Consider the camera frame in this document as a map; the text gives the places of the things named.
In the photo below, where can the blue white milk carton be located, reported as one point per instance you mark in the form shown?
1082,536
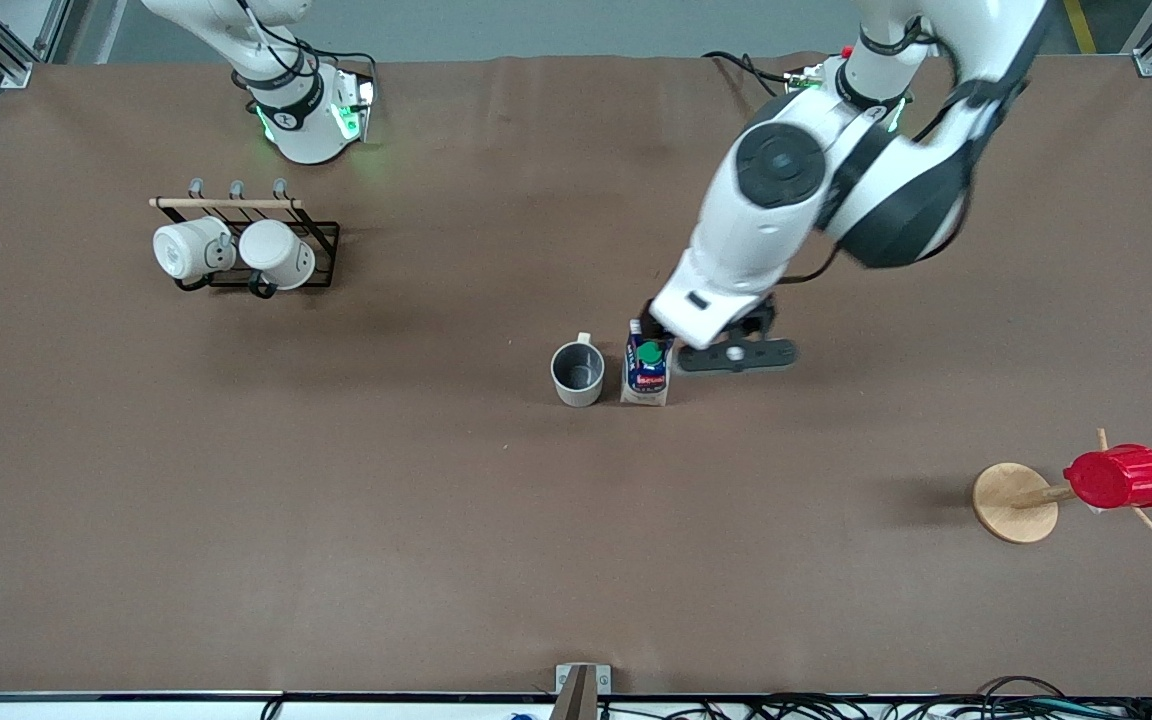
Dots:
648,385

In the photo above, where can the grey ceramic mug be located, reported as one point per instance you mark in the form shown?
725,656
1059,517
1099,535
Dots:
576,392

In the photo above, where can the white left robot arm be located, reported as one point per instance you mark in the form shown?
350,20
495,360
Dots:
896,190

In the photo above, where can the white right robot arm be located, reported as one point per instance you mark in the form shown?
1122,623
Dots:
286,120

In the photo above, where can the red plastic cup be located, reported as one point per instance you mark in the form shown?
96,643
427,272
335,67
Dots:
1121,478

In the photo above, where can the brown table cover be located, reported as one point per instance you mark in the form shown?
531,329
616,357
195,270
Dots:
576,500

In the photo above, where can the white mug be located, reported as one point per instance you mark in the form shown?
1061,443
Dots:
276,250
181,250

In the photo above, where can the wooden mug tree stand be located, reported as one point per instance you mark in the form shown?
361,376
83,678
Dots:
1014,505

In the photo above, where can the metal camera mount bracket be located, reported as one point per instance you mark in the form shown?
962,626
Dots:
581,695

